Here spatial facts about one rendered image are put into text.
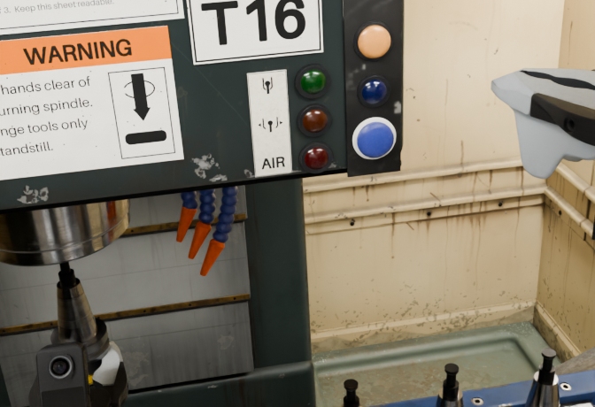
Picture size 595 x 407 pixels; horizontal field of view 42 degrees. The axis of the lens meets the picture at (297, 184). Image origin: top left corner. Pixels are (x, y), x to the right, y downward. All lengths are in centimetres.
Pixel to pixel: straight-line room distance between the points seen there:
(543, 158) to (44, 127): 35
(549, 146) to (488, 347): 166
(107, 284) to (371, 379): 84
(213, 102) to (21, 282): 87
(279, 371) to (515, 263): 77
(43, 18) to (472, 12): 130
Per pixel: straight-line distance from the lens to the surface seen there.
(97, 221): 80
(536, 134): 50
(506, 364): 210
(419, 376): 203
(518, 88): 50
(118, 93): 60
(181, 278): 141
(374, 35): 60
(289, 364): 159
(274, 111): 61
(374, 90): 61
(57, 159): 62
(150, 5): 58
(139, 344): 149
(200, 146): 61
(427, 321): 208
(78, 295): 91
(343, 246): 190
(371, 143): 63
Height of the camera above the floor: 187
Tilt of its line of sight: 25 degrees down
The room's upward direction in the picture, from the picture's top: 3 degrees counter-clockwise
